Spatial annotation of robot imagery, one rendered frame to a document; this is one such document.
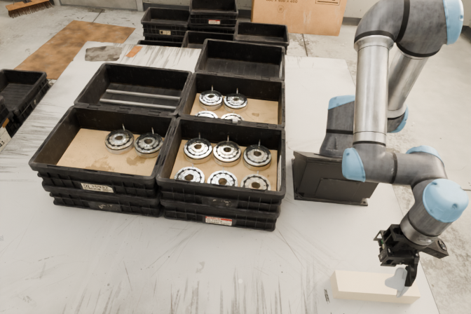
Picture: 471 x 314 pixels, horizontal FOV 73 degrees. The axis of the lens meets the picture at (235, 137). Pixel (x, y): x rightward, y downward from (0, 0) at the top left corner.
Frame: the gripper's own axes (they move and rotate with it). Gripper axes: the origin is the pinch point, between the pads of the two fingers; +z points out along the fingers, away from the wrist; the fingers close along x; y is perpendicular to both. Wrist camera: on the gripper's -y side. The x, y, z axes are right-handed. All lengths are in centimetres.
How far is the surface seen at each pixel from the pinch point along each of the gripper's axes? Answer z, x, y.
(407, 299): 13.3, 3.1, -9.2
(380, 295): 11.5, 3.0, -0.4
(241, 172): 3, -33, 42
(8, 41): 86, -250, 281
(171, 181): -7, -19, 63
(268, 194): -6.5, -17.1, 33.9
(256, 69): 3, -99, 37
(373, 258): 16.3, -10.6, -3.6
